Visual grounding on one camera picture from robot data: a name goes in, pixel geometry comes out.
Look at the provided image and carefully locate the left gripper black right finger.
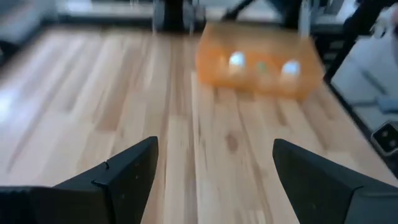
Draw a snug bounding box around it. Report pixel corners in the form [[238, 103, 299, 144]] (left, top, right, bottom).
[[272, 138, 398, 224]]

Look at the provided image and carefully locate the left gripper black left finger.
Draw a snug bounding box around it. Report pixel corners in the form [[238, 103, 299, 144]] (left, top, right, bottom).
[[0, 136, 160, 224]]

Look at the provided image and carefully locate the orange translucent plastic basket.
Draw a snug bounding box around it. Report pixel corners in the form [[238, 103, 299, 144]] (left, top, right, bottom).
[[195, 21, 326, 101]]

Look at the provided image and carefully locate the black device box with screws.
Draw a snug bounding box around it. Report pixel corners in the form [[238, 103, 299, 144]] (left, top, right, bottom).
[[371, 121, 398, 157]]

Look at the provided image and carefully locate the silver aluminium extrusion bar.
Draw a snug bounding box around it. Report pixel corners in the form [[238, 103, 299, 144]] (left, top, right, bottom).
[[297, 0, 313, 40]]

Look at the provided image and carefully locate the black vertical frame post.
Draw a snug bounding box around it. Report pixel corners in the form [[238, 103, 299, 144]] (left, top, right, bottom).
[[279, 0, 301, 29]]

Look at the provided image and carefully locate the black diagonal frame brace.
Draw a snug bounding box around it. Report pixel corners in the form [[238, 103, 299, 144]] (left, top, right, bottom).
[[222, 0, 259, 21]]

